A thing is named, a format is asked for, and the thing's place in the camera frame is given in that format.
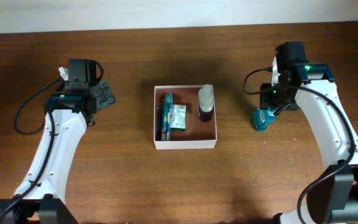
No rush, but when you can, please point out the teal mouthwash bottle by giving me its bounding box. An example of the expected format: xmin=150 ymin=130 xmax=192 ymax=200
xmin=253 ymin=108 xmax=275 ymax=132

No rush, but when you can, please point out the blue disposable razor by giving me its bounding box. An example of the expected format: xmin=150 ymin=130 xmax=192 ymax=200
xmin=155 ymin=106 xmax=163 ymax=141

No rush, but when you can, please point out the green white toothpaste tube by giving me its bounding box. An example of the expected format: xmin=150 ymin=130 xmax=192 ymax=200
xmin=162 ymin=100 xmax=170 ymax=141

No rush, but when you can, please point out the blue white toothbrush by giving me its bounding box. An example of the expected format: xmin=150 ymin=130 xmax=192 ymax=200
xmin=163 ymin=93 xmax=173 ymax=141

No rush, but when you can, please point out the purple foam soap bottle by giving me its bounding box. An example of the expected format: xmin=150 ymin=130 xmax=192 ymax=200
xmin=197 ymin=85 xmax=214 ymax=122

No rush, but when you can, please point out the green white soap packet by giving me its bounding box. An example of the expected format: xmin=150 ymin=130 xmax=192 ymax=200
xmin=170 ymin=105 xmax=186 ymax=131

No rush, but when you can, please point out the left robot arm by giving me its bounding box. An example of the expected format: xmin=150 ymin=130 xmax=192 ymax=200
xmin=0 ymin=81 xmax=116 ymax=223

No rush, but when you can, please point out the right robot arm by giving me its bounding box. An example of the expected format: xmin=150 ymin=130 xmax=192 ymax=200
xmin=254 ymin=60 xmax=358 ymax=224

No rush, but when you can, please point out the white cardboard box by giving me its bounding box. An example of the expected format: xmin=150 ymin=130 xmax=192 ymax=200
xmin=154 ymin=85 xmax=218 ymax=150

